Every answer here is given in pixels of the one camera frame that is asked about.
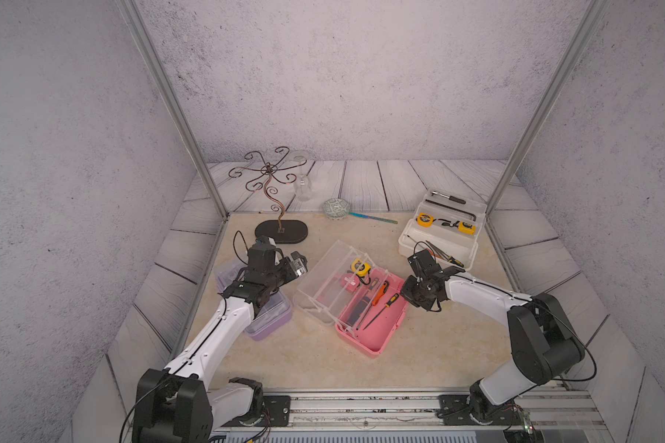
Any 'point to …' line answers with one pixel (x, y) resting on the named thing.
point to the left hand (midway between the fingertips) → (300, 263)
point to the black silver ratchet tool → (449, 197)
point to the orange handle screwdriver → (383, 289)
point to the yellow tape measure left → (425, 220)
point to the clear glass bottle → (302, 185)
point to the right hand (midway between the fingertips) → (405, 295)
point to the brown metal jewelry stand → (280, 231)
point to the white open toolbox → (446, 225)
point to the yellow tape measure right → (467, 230)
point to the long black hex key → (453, 208)
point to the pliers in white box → (442, 256)
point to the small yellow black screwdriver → (394, 297)
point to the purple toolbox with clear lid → (276, 314)
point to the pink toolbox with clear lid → (320, 299)
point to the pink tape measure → (350, 282)
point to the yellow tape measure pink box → (360, 268)
